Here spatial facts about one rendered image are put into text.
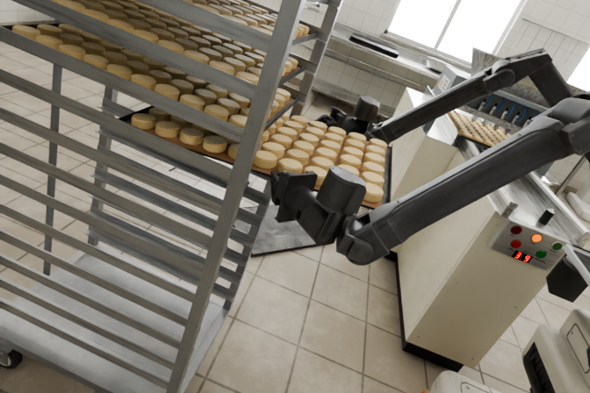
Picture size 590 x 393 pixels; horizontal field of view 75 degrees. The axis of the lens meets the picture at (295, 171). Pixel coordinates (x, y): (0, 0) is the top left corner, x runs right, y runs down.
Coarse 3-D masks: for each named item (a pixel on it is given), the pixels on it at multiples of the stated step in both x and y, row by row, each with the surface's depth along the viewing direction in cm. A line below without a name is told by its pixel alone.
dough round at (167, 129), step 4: (156, 124) 83; (160, 124) 83; (164, 124) 83; (168, 124) 84; (172, 124) 84; (176, 124) 85; (156, 128) 82; (160, 128) 81; (164, 128) 81; (168, 128) 82; (172, 128) 82; (176, 128) 83; (156, 132) 82; (160, 132) 82; (164, 132) 82; (168, 132) 82; (172, 132) 82; (176, 132) 83; (164, 136) 82; (168, 136) 82; (172, 136) 83
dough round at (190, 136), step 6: (180, 132) 82; (186, 132) 82; (192, 132) 83; (198, 132) 83; (180, 138) 82; (186, 138) 81; (192, 138) 81; (198, 138) 82; (192, 144) 82; (198, 144) 83
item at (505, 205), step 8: (464, 144) 202; (472, 144) 197; (464, 152) 198; (472, 152) 188; (496, 192) 150; (504, 192) 147; (496, 200) 148; (504, 200) 142; (512, 200) 142; (496, 208) 146; (504, 208) 140; (512, 208) 139; (504, 216) 141
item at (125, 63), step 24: (72, 48) 82; (96, 48) 87; (120, 48) 93; (120, 72) 79; (144, 72) 86; (168, 72) 90; (192, 96) 81; (216, 96) 86; (240, 96) 91; (288, 96) 106; (240, 120) 78
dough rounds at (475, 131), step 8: (456, 112) 250; (456, 120) 225; (464, 120) 234; (456, 128) 216; (464, 128) 214; (472, 128) 224; (480, 128) 234; (488, 128) 239; (472, 136) 208; (480, 136) 213; (488, 136) 218; (496, 136) 224; (504, 136) 232; (488, 144) 202; (496, 144) 207
